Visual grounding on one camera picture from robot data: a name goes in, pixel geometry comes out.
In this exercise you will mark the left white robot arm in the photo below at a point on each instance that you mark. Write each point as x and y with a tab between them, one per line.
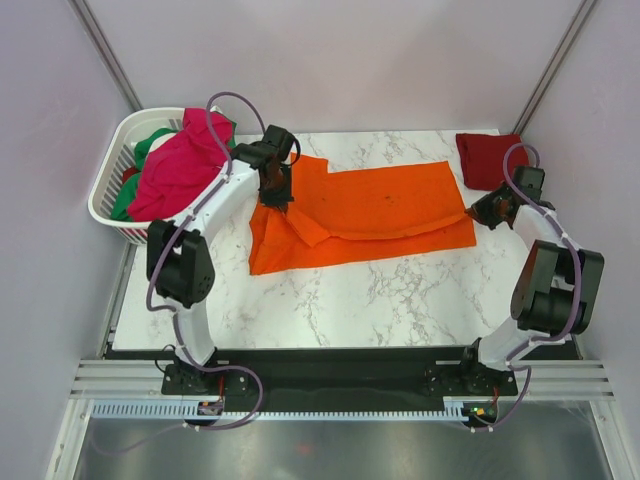
179	268

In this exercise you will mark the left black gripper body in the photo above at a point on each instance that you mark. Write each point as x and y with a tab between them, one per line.
283	180

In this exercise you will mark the folded dark red t-shirt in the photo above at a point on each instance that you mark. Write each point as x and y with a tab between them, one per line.
482	157

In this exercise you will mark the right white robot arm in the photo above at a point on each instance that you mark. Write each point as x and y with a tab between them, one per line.
555	293

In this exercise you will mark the white slotted cable duct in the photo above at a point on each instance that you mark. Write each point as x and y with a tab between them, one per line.
193	410

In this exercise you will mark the green t-shirt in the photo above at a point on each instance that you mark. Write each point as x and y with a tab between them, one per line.
171	169

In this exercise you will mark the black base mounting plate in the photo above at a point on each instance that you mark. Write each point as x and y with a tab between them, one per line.
331	377

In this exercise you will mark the magenta t-shirt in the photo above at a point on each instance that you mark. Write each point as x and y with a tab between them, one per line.
220	127

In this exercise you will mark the aluminium frame rail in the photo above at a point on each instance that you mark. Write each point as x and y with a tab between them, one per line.
116	379

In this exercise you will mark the orange t-shirt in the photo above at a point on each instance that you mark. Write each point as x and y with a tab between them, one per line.
360	215

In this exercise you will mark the white plastic laundry basket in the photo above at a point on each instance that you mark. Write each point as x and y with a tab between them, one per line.
119	157

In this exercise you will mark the red garment in basket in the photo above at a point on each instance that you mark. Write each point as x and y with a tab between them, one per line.
131	176

